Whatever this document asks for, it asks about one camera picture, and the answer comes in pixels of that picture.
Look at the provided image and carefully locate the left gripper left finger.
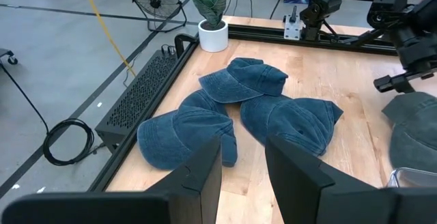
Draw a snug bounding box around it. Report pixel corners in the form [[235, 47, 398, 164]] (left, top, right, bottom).
[[146, 136, 223, 224]]

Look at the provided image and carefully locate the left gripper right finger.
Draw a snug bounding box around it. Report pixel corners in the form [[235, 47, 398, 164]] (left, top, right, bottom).
[[264, 135, 397, 224]]

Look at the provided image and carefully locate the green denim cap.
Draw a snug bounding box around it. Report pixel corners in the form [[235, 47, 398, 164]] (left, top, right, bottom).
[[381, 92, 437, 174]]

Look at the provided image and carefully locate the blue denim cap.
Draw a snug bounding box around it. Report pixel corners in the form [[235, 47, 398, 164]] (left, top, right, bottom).
[[239, 94, 344, 158], [198, 57, 290, 104], [136, 89, 239, 171]]

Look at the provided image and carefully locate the clear plastic bin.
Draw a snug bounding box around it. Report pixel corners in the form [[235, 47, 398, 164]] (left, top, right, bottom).
[[386, 167, 437, 188]]

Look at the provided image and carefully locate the black perforated computer case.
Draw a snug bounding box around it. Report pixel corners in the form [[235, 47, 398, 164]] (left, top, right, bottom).
[[94, 44, 192, 154]]

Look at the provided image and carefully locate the snake plant in white pot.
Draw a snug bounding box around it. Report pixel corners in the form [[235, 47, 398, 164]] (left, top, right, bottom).
[[176, 0, 230, 53]]

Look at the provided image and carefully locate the black caster wheel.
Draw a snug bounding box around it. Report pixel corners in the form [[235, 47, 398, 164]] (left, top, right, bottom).
[[0, 48, 18, 66]]

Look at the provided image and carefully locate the white frame bracket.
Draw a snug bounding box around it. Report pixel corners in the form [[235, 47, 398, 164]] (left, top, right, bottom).
[[282, 5, 305, 41]]

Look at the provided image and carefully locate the coiled black cable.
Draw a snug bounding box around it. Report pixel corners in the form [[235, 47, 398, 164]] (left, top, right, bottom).
[[0, 59, 96, 167]]

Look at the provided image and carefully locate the black aluminium table frame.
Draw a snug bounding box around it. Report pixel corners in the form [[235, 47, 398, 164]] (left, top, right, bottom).
[[87, 24, 399, 193]]

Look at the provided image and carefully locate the yellow cable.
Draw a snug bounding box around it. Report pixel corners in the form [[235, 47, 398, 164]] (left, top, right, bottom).
[[77, 0, 137, 78]]

